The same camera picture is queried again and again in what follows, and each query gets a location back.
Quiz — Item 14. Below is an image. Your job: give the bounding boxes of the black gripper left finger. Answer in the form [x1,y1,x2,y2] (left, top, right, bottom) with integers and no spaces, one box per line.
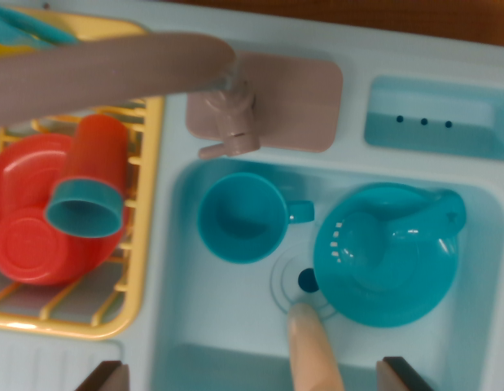
[86,360,130,391]

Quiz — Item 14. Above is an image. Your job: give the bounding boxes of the teal plastic cutlery piece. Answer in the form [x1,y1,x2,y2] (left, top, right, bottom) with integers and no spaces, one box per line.
[0,6,80,45]

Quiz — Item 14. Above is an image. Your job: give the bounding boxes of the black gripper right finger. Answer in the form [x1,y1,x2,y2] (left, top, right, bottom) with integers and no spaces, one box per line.
[375,356,434,391]

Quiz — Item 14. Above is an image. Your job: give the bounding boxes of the teal plastic strainer ladle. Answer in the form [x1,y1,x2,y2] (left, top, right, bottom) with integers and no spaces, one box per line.
[328,187,467,294]

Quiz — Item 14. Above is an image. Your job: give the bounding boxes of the grey faucet handle lever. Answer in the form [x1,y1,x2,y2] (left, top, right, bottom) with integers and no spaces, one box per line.
[198,87,261,160]

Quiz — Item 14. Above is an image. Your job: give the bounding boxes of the teal plastic tumbler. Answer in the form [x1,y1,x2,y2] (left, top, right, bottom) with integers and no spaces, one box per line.
[44,177,125,239]

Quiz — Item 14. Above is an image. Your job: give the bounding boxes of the yellow plastic dish rack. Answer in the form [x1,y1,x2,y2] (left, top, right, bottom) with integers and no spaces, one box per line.
[0,6,166,341]

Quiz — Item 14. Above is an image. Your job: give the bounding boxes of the light blue toy sink unit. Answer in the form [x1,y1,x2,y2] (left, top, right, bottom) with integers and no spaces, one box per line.
[0,0,504,391]

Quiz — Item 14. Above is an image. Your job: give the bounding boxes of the grey toy faucet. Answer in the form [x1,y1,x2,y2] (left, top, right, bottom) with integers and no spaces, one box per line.
[0,31,344,154]

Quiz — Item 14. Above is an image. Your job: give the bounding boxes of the teal plastic cup with handle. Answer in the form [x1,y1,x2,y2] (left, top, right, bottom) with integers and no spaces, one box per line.
[196,171,316,265]

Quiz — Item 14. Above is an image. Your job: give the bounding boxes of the teal plastic plate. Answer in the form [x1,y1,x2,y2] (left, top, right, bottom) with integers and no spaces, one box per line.
[313,182,460,329]

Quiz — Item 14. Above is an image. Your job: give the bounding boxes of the red plastic plate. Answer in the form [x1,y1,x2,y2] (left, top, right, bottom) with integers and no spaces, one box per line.
[0,133,129,286]

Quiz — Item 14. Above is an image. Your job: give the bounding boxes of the red plastic tumbler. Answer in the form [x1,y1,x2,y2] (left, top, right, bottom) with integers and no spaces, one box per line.
[62,113,129,196]

